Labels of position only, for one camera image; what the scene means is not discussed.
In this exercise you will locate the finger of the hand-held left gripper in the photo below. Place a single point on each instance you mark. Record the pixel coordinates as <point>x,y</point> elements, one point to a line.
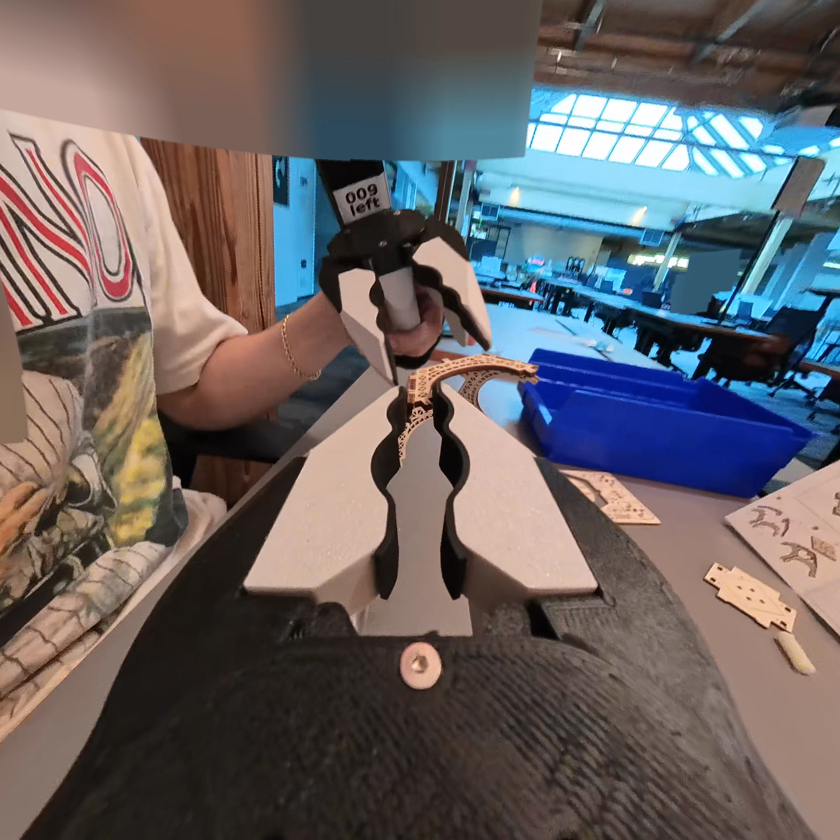
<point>358,302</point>
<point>459,282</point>

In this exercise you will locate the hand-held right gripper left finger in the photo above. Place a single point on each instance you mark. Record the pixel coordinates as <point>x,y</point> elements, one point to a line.
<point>321,518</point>

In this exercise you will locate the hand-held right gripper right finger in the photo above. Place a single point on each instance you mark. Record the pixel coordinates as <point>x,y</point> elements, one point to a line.
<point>512,525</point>

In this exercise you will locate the wooden lattice tower arch assembly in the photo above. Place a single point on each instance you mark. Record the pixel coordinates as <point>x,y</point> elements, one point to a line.
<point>446,371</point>

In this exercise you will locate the person's left forearm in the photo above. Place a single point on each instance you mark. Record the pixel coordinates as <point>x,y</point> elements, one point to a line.
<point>249,367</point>

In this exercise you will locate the grey desk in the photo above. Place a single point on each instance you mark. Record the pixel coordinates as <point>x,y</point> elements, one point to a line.
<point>722,689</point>

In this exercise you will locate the person's left hand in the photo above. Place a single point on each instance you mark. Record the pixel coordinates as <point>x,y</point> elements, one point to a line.
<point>430,321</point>

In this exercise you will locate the cut-out wooden puzzle sheet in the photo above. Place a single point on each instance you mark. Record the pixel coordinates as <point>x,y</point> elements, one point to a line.
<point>623,505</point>

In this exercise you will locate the wooden pillar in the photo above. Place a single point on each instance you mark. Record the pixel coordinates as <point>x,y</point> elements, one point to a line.
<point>210,229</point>

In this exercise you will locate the blue plastic bin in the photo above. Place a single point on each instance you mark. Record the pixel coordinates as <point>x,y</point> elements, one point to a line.
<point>656,446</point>

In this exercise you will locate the skylight window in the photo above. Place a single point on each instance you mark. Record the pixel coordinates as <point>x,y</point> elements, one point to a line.
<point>623,131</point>

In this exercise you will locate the row of office desks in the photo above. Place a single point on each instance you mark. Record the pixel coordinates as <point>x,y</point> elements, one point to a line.
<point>689,328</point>

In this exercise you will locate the black-and-white instruction sheet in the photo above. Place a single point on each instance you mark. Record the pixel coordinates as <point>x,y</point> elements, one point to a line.
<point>761,505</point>

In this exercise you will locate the wooden toothed square plate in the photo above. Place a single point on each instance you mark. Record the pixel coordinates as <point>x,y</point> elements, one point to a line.
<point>751,597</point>

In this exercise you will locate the small white wax piece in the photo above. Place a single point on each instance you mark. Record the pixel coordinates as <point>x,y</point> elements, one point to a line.
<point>794,653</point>

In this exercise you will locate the sign board on pole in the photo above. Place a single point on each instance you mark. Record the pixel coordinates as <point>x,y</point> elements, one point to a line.
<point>797,187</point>

